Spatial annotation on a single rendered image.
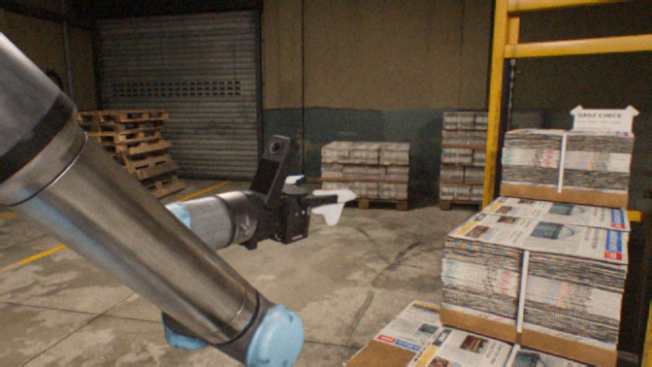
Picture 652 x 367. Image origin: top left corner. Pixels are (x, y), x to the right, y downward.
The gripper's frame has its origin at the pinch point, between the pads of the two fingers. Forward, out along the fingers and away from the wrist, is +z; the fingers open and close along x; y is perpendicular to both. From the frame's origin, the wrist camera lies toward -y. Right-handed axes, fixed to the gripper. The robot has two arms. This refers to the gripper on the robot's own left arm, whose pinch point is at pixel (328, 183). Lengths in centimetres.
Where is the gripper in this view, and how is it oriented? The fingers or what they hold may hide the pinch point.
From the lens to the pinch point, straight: 79.4
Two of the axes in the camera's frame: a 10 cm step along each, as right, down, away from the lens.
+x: 7.7, 2.5, -5.9
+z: 6.3, -1.4, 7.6
